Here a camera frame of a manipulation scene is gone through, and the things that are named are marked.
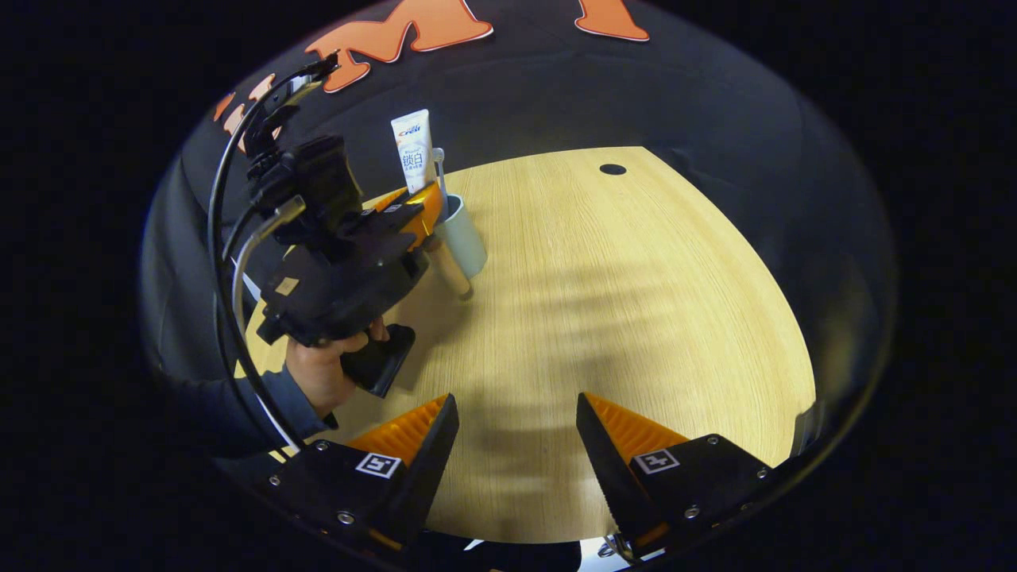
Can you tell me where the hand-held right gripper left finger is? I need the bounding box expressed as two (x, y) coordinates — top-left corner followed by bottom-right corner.
(266, 392), (462, 557)

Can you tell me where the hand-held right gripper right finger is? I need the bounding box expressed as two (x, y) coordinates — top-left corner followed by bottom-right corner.
(575, 392), (775, 561)

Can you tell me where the pale green cup wooden handle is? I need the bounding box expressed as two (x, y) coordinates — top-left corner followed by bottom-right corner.
(425, 195), (489, 301)

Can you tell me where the white toothbrush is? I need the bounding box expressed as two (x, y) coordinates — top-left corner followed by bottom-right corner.
(431, 147), (450, 215)

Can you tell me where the white toothpaste tube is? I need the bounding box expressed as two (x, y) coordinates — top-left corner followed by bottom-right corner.
(390, 109), (438, 196)

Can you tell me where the black backdrop cloth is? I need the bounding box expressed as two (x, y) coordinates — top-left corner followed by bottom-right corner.
(143, 0), (895, 477)

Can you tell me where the grey cable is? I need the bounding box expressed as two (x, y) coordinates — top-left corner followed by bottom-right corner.
(230, 195), (307, 450)

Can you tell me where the black cable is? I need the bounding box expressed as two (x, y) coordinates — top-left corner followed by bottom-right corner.
(207, 52), (342, 450)

